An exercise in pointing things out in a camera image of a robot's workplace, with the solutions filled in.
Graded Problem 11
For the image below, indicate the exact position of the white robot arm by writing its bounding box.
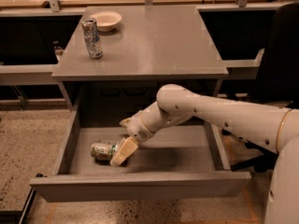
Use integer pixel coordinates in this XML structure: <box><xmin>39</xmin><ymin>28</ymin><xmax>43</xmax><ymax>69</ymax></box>
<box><xmin>110</xmin><ymin>84</ymin><xmax>299</xmax><ymax>224</ymax></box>

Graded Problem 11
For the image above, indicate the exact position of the tall silver blue can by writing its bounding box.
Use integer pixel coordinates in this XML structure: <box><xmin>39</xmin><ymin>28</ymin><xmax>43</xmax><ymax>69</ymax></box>
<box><xmin>81</xmin><ymin>18</ymin><xmax>103</xmax><ymax>59</ymax></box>

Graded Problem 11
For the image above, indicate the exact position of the grey open drawer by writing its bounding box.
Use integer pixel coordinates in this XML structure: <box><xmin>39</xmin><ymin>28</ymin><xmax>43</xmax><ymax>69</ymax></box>
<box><xmin>30</xmin><ymin>93</ymin><xmax>251</xmax><ymax>202</ymax></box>

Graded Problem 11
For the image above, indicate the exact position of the white bowl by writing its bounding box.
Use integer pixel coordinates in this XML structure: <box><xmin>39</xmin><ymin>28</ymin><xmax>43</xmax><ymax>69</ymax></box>
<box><xmin>91</xmin><ymin>11</ymin><xmax>121</xmax><ymax>32</ymax></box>

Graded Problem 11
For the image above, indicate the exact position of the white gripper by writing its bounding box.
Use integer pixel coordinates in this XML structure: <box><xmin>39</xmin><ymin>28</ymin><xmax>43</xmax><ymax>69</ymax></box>
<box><xmin>110</xmin><ymin>111</ymin><xmax>154</xmax><ymax>167</ymax></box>

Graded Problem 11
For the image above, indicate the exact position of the black office chair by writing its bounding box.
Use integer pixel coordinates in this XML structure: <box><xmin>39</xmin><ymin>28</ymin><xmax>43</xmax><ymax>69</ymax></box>
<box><xmin>221</xmin><ymin>2</ymin><xmax>299</xmax><ymax>173</ymax></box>

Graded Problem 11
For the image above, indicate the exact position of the grey cabinet counter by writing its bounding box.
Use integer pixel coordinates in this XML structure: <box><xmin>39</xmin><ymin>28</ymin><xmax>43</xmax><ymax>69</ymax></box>
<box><xmin>52</xmin><ymin>6</ymin><xmax>227</xmax><ymax>106</ymax></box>

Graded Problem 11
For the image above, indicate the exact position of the green white 7up can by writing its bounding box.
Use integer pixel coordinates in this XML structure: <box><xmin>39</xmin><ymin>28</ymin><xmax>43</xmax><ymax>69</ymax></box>
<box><xmin>91</xmin><ymin>140</ymin><xmax>120</xmax><ymax>161</ymax></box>

